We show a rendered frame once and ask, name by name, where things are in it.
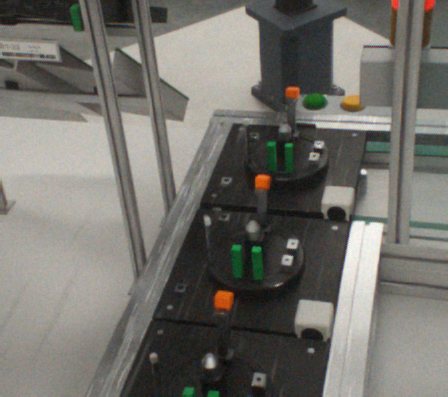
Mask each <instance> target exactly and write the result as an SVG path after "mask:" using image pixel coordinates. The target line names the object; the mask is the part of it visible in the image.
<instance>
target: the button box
mask: <svg viewBox="0 0 448 397"><path fill-rule="evenodd" d="M306 96H307V95H304V94H301V95H300V97H298V100H297V103H296V114H305V113H316V114H336V115H356V116H376V117H392V108H390V107H368V106H364V107H363V108H361V109H359V110H348V109H345V108H344V107H343V106H342V100H343V98H345V97H346V96H327V95H323V96H324V97H325V100H326V103H325V105H324V106H322V107H320V108H309V107H307V106H306V105H305V103H304V99H305V97H306Z"/></svg>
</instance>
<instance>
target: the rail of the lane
mask: <svg viewBox="0 0 448 397"><path fill-rule="evenodd" d="M245 118H248V119H249V124H255V125H274V126H281V125H282V124H283V123H287V113H277V112H257V111H238V110H218V109H216V110H214V111H213V113H212V116H211V118H210V120H209V123H210V122H221V125H222V126H223V125H224V123H237V124H244V119H245ZM391 124H392V117H376V116H356V115H336V114H316V113H305V114H296V127H310V128H328V129H347V130H365V131H367V142H374V143H390V127H391Z"/></svg>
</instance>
